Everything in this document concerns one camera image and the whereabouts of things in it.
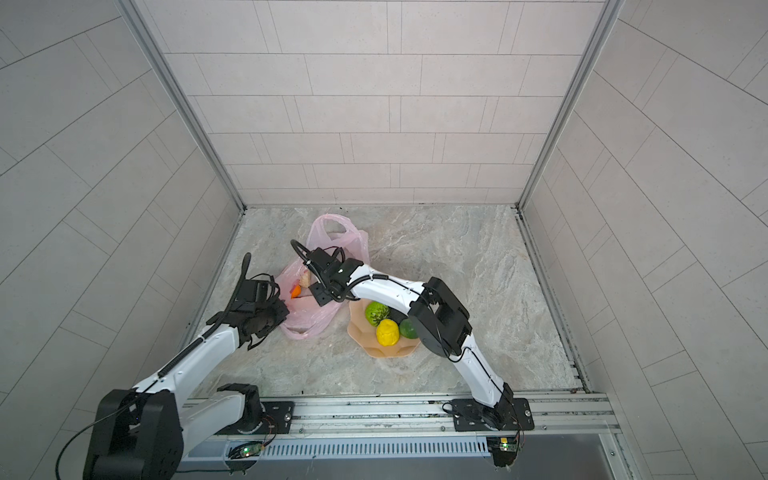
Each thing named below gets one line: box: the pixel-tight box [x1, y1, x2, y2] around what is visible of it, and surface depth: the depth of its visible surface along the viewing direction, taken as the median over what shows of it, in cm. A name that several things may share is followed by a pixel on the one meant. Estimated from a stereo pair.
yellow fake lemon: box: [376, 318, 400, 347], surface depth 82 cm
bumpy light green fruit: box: [365, 301, 390, 327], surface depth 84 cm
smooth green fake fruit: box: [399, 318, 418, 339], surface depth 80 cm
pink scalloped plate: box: [347, 299, 421, 359], surface depth 83 cm
